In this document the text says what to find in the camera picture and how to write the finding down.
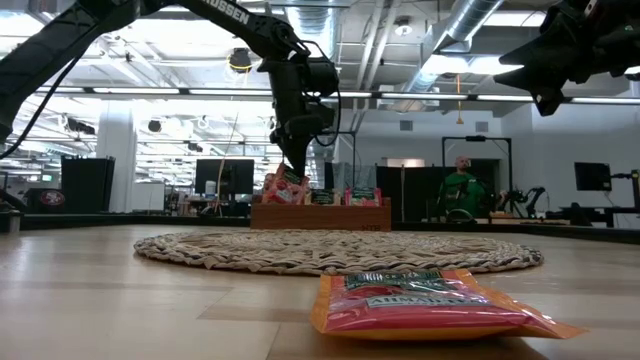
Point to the neighbour station robot arm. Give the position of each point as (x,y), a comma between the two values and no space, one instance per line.
(525,197)

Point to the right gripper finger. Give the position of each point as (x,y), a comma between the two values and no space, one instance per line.
(542,50)
(535,76)

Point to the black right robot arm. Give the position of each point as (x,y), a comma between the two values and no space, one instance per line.
(630,35)

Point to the black partition panel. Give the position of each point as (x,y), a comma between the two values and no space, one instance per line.
(410,192)
(87,185)

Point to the black case with red logo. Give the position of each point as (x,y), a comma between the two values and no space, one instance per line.
(50,199)

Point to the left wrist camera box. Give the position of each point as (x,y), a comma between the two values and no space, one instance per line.
(322,116)

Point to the wooden compartment tray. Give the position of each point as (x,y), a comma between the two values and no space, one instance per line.
(320,219)

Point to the black wall monitor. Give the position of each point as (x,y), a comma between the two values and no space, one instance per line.
(592,176)

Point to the round woven placemat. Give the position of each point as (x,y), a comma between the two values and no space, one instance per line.
(325,257)

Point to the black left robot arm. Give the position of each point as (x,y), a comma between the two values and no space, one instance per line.
(100,20)

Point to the black aluminium table frame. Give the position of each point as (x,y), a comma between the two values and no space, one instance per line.
(100,220)

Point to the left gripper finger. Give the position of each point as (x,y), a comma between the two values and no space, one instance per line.
(296,160)

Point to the orange tea packet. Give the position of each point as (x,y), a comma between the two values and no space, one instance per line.
(285,189)
(425,307)

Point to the person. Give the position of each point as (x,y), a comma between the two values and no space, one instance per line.
(462,192)

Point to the black computer monitor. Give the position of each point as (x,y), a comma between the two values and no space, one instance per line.
(225,176)

